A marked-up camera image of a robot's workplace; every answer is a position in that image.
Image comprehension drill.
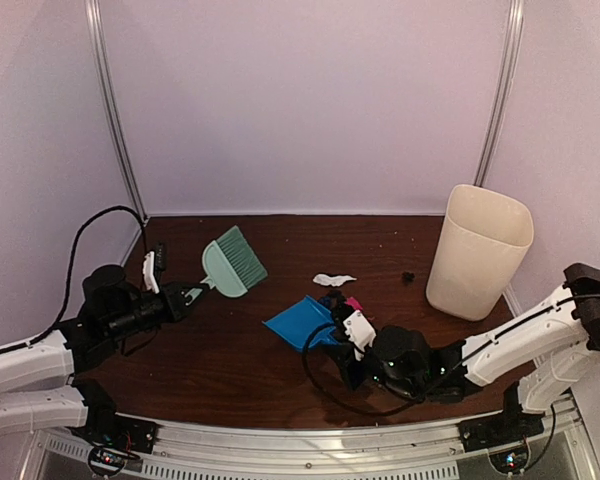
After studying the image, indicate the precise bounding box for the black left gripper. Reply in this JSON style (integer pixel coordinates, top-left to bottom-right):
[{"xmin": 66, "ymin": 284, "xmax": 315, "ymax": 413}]
[{"xmin": 105, "ymin": 280, "xmax": 209, "ymax": 343}]

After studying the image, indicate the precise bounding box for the blue plastic dustpan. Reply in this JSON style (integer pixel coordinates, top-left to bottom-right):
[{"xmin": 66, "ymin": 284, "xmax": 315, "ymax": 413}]
[{"xmin": 264, "ymin": 296, "xmax": 339, "ymax": 353}]

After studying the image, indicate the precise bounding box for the green hand brush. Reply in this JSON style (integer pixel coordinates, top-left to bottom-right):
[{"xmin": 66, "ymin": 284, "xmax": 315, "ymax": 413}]
[{"xmin": 184, "ymin": 225, "xmax": 268, "ymax": 305}]

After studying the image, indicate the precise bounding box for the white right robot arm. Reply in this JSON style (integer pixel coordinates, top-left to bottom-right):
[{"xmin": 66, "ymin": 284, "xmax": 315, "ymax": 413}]
[{"xmin": 326, "ymin": 263, "xmax": 600, "ymax": 442}]

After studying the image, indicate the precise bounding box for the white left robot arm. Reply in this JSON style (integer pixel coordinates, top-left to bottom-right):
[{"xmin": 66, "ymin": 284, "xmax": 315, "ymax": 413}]
[{"xmin": 0, "ymin": 265, "xmax": 214, "ymax": 444}]

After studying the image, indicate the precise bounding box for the pink paper scrap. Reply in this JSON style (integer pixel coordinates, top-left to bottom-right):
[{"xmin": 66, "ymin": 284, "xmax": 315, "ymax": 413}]
[{"xmin": 345, "ymin": 297, "xmax": 364, "ymax": 311}]

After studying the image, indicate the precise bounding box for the white paper scrap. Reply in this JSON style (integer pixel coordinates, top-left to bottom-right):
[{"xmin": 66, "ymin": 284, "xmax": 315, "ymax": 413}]
[{"xmin": 312, "ymin": 273, "xmax": 357, "ymax": 288}]

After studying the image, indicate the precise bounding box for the beige plastic waste bin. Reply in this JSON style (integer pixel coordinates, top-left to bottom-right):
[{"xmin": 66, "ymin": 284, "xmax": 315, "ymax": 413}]
[{"xmin": 426, "ymin": 184, "xmax": 534, "ymax": 321}]

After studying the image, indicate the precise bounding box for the left circuit board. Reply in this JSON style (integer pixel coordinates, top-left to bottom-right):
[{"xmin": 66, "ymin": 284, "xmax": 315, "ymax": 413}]
[{"xmin": 87, "ymin": 447, "xmax": 127, "ymax": 476}]

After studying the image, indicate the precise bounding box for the circuit board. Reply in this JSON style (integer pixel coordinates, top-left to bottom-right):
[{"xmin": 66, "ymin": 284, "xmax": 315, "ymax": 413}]
[
  {"xmin": 87, "ymin": 447, "xmax": 127, "ymax": 476},
  {"xmin": 489, "ymin": 448, "xmax": 530, "ymax": 475}
]

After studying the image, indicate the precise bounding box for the right circuit board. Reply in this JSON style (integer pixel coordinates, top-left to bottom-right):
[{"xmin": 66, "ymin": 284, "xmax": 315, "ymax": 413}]
[{"xmin": 489, "ymin": 448, "xmax": 530, "ymax": 475}]

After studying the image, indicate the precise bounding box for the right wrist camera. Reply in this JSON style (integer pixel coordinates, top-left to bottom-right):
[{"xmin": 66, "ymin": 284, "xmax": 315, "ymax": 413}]
[{"xmin": 343, "ymin": 310, "xmax": 376, "ymax": 362}]

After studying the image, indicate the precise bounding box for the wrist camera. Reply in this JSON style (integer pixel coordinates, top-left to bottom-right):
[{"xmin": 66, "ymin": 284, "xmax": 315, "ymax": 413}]
[
  {"xmin": 142, "ymin": 242, "xmax": 167, "ymax": 294},
  {"xmin": 343, "ymin": 310, "xmax": 376, "ymax": 362}
]

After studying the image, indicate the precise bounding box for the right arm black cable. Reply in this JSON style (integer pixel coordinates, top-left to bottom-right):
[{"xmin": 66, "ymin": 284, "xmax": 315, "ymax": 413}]
[{"xmin": 300, "ymin": 284, "xmax": 600, "ymax": 417}]

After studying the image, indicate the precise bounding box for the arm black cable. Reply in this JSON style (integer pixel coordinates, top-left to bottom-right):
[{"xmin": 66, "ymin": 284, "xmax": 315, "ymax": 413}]
[
  {"xmin": 300, "ymin": 284, "xmax": 600, "ymax": 417},
  {"xmin": 29, "ymin": 205, "xmax": 154, "ymax": 351}
]

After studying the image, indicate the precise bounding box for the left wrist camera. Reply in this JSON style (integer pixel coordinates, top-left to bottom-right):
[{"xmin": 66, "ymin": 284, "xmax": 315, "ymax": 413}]
[{"xmin": 142, "ymin": 242, "xmax": 167, "ymax": 294}]

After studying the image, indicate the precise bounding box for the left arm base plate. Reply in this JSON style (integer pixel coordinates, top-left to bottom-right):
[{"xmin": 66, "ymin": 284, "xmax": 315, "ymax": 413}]
[{"xmin": 69, "ymin": 414, "xmax": 158, "ymax": 454}]

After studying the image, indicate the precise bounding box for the aluminium front rail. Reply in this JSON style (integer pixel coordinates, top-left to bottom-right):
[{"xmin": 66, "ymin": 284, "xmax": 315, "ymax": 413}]
[{"xmin": 19, "ymin": 384, "xmax": 600, "ymax": 480}]

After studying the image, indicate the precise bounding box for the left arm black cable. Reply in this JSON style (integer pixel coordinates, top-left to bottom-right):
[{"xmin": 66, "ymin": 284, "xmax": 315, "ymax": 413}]
[{"xmin": 29, "ymin": 205, "xmax": 154, "ymax": 351}]

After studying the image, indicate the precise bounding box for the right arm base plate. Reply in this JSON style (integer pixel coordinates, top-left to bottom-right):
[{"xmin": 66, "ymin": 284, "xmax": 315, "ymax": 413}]
[{"xmin": 458, "ymin": 412, "xmax": 544, "ymax": 452}]

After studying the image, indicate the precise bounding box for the left aluminium frame post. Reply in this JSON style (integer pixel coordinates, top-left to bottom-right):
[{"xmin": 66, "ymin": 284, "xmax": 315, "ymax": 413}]
[{"xmin": 84, "ymin": 0, "xmax": 149, "ymax": 222}]

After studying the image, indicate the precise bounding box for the aluminium frame post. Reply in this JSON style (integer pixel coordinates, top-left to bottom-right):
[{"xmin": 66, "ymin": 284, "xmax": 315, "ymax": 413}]
[
  {"xmin": 84, "ymin": 0, "xmax": 149, "ymax": 222},
  {"xmin": 473, "ymin": 0, "xmax": 525, "ymax": 187}
]

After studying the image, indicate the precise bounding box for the right aluminium frame post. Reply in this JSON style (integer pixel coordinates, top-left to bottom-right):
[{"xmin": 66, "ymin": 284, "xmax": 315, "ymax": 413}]
[{"xmin": 473, "ymin": 0, "xmax": 525, "ymax": 187}]

